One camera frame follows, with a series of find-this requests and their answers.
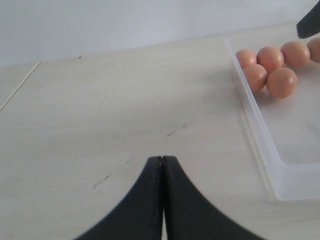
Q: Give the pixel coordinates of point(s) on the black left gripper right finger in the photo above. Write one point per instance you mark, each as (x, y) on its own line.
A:
(189, 215)

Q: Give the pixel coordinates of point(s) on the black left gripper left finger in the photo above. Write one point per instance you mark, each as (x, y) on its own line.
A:
(139, 215)

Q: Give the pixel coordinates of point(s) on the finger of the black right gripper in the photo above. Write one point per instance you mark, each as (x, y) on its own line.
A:
(309, 25)

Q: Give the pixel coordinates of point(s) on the brown egg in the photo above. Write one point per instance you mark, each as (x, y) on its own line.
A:
(281, 83)
(295, 53)
(314, 49)
(270, 57)
(256, 77)
(246, 58)

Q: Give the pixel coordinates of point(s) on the clear plastic tray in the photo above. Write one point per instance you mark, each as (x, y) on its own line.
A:
(286, 131)

